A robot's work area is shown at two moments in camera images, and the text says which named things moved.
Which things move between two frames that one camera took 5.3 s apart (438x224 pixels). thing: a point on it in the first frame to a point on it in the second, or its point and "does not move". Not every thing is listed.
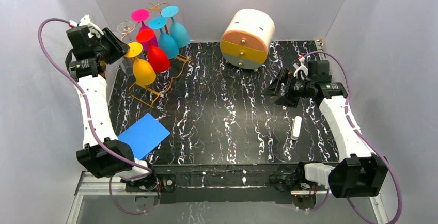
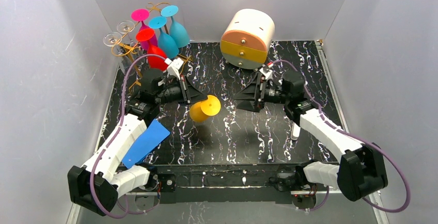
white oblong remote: x=296 y=128 does not move
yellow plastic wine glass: x=143 y=73 to x=201 y=111
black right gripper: x=291 y=88 to x=258 y=91
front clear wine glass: x=127 y=65 does not move
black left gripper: x=111 y=44 to x=184 y=90
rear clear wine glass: x=125 y=27 does not move
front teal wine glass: x=168 y=47 does not move
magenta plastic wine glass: x=142 y=15 does not move
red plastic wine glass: x=158 y=60 does not move
